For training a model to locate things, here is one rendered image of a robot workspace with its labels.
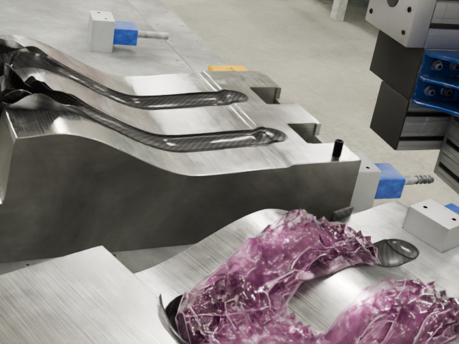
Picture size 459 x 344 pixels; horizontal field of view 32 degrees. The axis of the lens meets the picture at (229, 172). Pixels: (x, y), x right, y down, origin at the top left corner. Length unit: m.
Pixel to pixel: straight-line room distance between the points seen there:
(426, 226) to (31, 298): 0.42
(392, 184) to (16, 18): 0.76
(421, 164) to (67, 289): 2.65
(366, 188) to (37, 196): 0.40
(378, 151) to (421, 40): 1.90
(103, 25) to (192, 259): 0.71
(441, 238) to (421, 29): 0.53
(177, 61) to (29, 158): 0.64
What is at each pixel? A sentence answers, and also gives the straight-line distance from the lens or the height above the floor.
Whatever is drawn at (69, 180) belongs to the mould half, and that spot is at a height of 0.89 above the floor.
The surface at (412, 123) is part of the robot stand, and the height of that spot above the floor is 0.77.
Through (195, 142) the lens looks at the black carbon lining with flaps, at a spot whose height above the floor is 0.88.
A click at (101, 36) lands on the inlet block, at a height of 0.83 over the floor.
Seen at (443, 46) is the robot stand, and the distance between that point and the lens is 1.31.
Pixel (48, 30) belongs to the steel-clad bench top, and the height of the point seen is 0.80.
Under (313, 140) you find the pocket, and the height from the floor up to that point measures 0.87.
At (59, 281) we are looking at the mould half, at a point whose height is 0.91.
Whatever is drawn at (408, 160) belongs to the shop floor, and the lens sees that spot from 3.15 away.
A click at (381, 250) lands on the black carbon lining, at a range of 0.80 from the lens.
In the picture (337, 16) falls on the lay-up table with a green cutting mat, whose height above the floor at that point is 0.03.
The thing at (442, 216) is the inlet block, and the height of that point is 0.88.
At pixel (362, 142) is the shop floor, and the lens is 3.20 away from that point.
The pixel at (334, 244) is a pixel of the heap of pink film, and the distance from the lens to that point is 0.67.
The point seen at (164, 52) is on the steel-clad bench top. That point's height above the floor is 0.80.
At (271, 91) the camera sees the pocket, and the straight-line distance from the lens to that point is 1.03.
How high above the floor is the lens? 1.25
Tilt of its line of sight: 27 degrees down
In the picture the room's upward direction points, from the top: 10 degrees clockwise
